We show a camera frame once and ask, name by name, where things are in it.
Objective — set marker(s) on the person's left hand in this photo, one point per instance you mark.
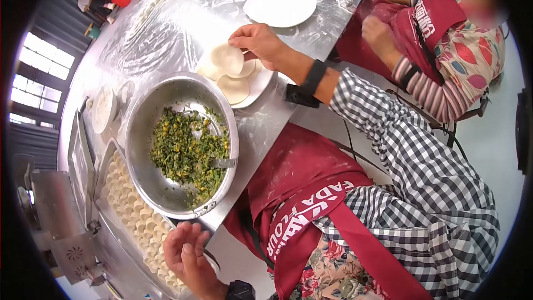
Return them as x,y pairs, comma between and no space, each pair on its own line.
189,264

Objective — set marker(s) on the person's right hand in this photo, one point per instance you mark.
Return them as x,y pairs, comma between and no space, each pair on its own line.
266,46

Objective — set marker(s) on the person's left fingers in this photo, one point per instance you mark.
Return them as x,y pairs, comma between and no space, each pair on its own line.
185,232

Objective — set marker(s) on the person's right fingers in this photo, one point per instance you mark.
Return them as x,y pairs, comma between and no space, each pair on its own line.
243,38

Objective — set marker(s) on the person's left thumb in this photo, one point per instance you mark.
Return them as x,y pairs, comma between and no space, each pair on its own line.
188,253

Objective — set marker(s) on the round dumpling wrapper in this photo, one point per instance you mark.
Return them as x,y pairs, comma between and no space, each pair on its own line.
234,89
227,59
207,71
249,70

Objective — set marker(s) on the small white dish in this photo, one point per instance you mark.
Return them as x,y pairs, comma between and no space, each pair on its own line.
212,260

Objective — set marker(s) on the large white plate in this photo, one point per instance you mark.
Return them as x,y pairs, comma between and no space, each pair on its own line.
280,6

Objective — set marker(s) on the group of folded dumplings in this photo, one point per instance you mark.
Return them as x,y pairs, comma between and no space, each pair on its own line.
137,216

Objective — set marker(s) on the black wrist band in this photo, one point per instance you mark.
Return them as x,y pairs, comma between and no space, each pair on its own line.
240,291
311,83

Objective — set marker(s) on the large steel bowl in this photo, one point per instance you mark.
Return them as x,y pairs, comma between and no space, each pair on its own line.
145,166

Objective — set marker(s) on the green and yellow filling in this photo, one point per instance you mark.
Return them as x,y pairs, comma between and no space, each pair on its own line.
185,154

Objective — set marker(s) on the metal spoon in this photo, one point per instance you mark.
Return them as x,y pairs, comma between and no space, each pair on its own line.
222,163

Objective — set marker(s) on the steel machine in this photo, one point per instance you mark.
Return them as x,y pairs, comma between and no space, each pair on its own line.
62,225

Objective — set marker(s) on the empty metal tray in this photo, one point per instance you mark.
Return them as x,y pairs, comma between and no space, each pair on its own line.
80,166

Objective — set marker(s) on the person's body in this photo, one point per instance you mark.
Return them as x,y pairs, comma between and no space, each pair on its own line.
333,216

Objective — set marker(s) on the small white flour bowl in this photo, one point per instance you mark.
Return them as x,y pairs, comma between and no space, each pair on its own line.
103,108

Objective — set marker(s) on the window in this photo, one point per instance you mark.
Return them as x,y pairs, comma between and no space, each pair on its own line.
39,79

